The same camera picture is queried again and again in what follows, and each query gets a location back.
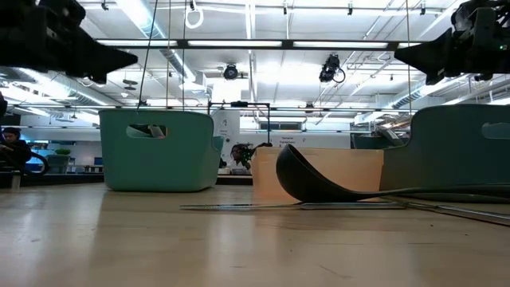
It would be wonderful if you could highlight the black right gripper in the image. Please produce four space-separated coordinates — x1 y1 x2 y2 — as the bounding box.
393 0 510 86

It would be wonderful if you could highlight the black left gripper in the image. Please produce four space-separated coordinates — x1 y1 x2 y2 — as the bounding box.
0 0 139 85

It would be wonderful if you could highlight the blue-grey plastic bin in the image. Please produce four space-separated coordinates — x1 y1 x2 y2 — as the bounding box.
378 103 510 202

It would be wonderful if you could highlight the person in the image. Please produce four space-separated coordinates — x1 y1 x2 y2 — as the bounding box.
0 126 33 173

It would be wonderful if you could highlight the teal plastic bin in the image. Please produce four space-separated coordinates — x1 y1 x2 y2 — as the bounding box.
98 109 225 193

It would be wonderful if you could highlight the orange translucent plastic bin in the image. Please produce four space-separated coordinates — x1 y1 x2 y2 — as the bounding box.
250 146 386 202

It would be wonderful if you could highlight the small black ladle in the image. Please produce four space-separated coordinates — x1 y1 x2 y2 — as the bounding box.
275 143 510 204

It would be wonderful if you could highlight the black hanging cable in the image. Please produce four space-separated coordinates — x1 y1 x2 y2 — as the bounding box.
136 0 159 111

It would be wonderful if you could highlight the silver ventilation duct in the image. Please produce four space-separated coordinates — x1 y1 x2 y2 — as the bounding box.
115 0 198 83

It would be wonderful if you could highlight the white cable ring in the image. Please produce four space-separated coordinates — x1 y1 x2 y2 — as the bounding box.
184 4 205 30

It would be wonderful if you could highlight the black ceiling-mounted camera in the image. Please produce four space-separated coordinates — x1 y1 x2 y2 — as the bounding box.
318 53 347 85
222 63 240 81

